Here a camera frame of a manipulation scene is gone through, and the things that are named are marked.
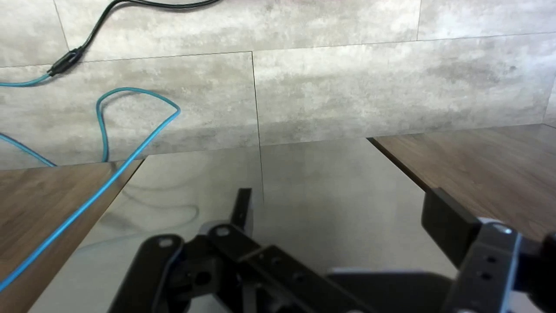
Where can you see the dark sink cabinet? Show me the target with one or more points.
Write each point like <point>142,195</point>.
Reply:
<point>492,167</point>

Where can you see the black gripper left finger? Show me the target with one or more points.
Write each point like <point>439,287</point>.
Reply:
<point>278,271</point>

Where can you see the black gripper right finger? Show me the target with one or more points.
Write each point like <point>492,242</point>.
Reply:
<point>486,266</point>

